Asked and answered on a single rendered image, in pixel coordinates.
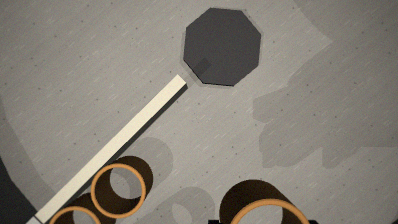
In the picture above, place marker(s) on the bronze bushing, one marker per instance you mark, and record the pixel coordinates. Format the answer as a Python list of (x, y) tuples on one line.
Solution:
[(85, 204), (250, 194), (107, 201)]

